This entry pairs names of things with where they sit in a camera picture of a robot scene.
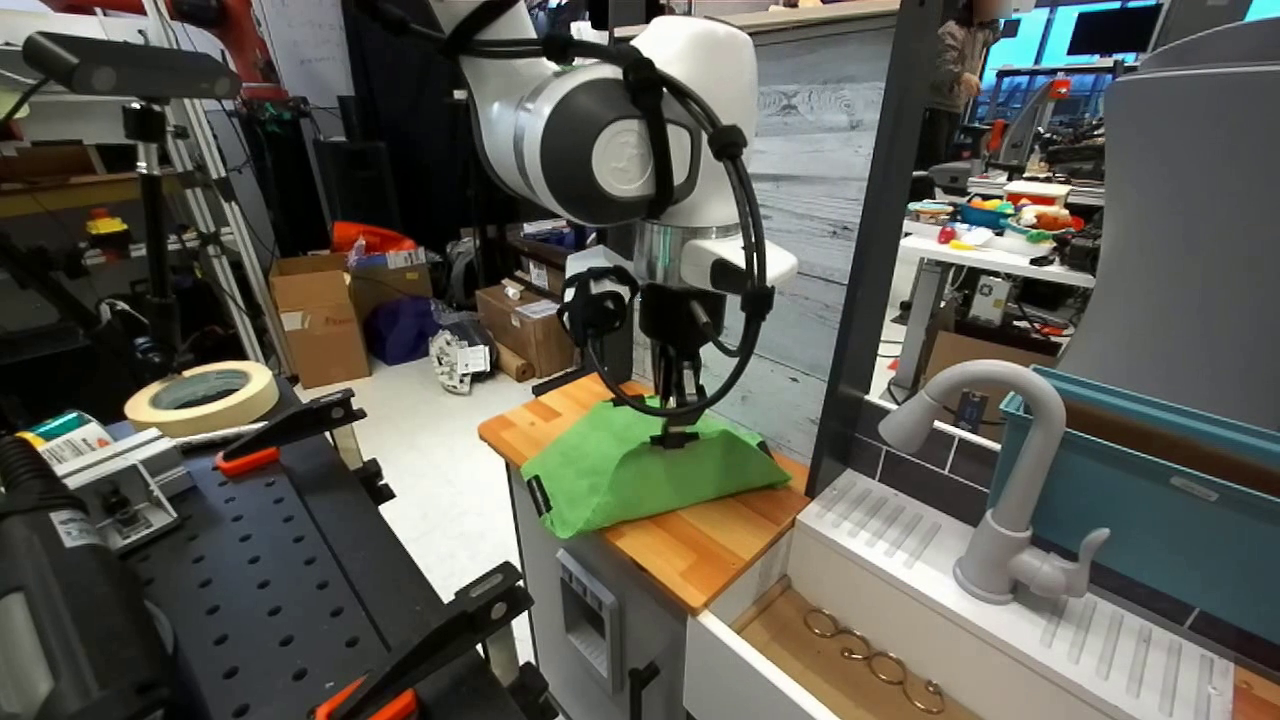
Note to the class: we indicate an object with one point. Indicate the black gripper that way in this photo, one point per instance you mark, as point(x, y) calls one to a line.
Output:
point(687, 319)

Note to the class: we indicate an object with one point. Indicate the green cloth towel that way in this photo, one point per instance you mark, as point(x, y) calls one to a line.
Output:
point(625, 475)

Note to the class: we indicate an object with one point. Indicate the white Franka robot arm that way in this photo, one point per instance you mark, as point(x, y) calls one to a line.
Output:
point(561, 123)

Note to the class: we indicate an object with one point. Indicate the wooden butcher block countertop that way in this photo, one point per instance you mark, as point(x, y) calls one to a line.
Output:
point(695, 547)

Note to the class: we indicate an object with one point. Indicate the plain cardboard box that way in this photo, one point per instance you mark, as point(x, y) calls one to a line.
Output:
point(317, 322)
point(527, 331)

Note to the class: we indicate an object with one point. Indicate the grey wood plank panel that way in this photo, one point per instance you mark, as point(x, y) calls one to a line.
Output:
point(814, 200)

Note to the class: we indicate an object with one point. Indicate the grey kitchen cabinet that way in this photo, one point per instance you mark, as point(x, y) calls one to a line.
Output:
point(586, 626)

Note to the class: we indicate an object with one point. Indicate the white toy kitchen sink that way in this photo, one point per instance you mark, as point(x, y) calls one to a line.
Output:
point(907, 534)

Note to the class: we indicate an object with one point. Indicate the blue bag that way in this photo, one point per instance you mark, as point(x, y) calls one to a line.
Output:
point(402, 331)

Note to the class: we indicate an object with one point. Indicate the cardboard box with black print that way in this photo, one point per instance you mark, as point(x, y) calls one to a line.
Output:
point(973, 360)

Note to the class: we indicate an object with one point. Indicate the white table with toys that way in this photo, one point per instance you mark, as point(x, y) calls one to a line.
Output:
point(987, 254)

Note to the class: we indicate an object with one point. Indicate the grey toy faucet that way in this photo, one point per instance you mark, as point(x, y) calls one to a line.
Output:
point(1023, 504)

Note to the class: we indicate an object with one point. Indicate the beige masking tape roll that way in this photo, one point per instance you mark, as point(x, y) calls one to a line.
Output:
point(254, 396)

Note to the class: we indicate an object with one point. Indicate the person in patterned top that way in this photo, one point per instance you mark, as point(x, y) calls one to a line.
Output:
point(961, 66)

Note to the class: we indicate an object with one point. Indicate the black perforated workbench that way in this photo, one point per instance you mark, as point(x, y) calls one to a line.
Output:
point(266, 573)

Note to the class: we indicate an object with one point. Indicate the teal plastic bin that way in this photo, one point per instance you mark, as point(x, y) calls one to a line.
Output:
point(1146, 523)

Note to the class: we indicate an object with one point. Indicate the white labelled box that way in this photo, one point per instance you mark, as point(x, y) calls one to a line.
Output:
point(67, 440)

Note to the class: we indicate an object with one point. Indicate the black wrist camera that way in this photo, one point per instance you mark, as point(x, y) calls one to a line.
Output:
point(602, 314)

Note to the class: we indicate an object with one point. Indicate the black vertical post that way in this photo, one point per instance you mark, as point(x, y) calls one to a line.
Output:
point(881, 267)

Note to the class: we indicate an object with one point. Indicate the black camera on stand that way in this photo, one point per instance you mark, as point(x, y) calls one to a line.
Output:
point(120, 66)

